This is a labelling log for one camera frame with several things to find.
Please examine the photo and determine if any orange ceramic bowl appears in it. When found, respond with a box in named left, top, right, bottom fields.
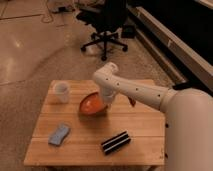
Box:
left=79, top=92, right=107, bottom=116

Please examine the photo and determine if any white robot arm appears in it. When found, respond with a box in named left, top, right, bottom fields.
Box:
left=93, top=62, right=213, bottom=171

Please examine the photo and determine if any wooden table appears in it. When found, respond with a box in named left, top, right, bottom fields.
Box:
left=24, top=80, right=165, bottom=166

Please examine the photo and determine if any white cup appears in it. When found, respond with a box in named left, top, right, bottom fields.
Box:
left=53, top=81, right=70, bottom=103

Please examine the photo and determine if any black white striped block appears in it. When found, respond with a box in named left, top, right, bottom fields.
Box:
left=101, top=131, right=131, bottom=155

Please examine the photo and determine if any black box on floor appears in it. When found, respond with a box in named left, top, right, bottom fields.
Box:
left=121, top=25, right=136, bottom=38

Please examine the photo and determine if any blue sponge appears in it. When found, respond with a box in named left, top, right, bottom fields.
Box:
left=48, top=124, right=70, bottom=146

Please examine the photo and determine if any black office chair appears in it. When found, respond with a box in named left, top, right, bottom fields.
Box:
left=76, top=0, right=128, bottom=61

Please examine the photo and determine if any cable on floor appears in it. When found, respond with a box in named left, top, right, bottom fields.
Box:
left=40, top=2, right=68, bottom=24

